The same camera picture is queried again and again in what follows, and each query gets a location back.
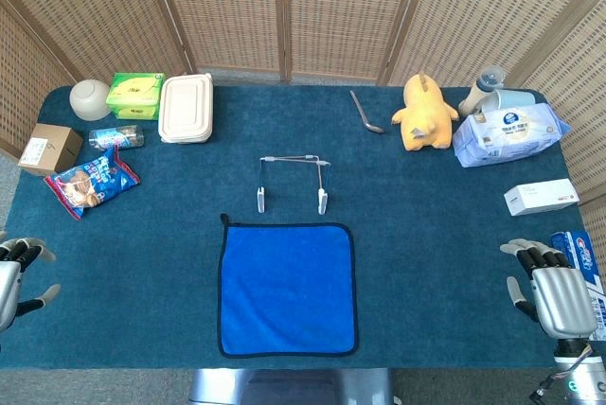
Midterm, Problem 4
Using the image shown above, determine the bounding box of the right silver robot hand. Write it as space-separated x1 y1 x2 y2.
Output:
500 238 598 340

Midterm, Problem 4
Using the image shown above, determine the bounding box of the white wet wipes pack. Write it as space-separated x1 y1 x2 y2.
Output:
452 102 573 169

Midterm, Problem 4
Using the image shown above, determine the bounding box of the green tissue pack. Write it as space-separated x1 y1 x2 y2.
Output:
105 72 167 121

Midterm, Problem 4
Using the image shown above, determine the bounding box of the blue toothpaste box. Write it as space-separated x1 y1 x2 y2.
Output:
549 229 606 343

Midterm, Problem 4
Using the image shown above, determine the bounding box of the clear plastic snack bottle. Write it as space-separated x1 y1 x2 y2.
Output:
88 124 146 152

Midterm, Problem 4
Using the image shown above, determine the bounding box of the yellow plush toy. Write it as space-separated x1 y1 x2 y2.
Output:
390 73 460 152

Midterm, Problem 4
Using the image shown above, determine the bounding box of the white wire stand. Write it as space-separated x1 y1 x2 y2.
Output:
256 153 331 215

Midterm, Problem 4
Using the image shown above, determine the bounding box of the beige bowl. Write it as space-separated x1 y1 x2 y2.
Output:
69 79 113 122

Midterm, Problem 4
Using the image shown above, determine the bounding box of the baby bottle with blue cap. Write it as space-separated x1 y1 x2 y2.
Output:
457 65 506 115

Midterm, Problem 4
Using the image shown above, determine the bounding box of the dark teal table cloth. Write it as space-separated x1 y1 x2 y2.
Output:
0 85 606 371

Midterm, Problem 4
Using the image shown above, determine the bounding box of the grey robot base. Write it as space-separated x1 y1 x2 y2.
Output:
188 368 395 405

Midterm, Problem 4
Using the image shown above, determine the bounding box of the wicker folding screen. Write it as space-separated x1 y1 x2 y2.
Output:
0 0 606 205

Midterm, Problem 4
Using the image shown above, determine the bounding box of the dark metal spoon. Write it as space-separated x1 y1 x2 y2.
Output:
349 89 386 134

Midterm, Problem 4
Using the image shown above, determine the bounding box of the small cardboard box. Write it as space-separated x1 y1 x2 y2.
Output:
17 122 84 177

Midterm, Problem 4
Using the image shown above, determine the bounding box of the blue snack bag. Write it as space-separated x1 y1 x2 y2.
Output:
44 144 142 221

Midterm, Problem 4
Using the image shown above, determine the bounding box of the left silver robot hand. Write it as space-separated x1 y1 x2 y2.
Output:
0 234 62 335

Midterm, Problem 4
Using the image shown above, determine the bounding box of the light blue cup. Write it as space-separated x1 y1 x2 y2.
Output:
481 88 537 115

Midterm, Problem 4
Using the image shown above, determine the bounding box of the beige lidded lunch box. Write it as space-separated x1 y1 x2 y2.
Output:
157 73 214 145

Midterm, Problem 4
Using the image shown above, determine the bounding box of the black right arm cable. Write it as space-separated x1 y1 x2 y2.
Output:
528 374 572 402

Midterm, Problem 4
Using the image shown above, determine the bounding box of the blue microfiber cloth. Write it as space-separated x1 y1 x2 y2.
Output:
217 213 360 358

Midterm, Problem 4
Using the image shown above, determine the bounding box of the small white carton box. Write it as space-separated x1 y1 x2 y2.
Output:
503 178 580 218

